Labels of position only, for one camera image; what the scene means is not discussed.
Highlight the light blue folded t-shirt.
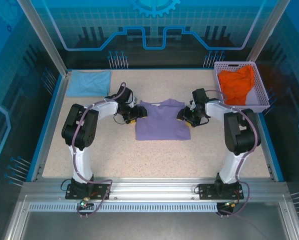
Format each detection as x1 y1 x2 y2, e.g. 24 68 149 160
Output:
66 70 112 98

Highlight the orange t-shirt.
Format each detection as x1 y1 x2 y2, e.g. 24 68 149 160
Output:
218 65 255 106

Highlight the slotted grey cable duct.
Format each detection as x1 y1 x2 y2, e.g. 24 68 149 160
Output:
28 202 219 213

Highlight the aluminium frame post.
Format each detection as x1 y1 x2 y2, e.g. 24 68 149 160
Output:
246 0 292 69
16 0 71 77

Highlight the lavender plastic basket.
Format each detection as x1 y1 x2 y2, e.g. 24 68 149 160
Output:
213 61 271 113

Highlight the aluminium front rail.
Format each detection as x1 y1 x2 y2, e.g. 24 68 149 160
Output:
21 177 289 201

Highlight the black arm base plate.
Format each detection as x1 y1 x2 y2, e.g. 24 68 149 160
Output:
65 183 112 201
197 183 244 201

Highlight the purple printed t-shirt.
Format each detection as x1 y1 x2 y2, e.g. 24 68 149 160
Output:
135 98 191 141

